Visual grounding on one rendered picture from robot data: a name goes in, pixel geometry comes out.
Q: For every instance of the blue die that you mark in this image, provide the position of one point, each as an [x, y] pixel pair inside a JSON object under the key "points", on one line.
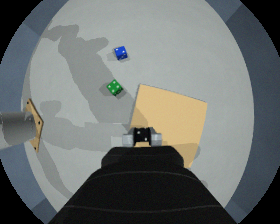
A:
{"points": [[121, 53]]}

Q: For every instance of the green die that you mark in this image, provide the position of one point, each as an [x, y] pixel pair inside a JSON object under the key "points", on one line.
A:
{"points": [[114, 87]]}

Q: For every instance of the tan square mat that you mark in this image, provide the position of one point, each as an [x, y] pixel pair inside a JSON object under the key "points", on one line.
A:
{"points": [[180, 119]]}

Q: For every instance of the black die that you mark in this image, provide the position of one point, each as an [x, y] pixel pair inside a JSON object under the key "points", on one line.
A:
{"points": [[142, 135]]}

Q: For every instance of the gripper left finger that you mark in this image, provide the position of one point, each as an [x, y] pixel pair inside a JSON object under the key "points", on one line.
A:
{"points": [[129, 139]]}

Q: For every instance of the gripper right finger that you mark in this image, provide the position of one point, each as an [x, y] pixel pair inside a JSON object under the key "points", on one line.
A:
{"points": [[155, 139]]}

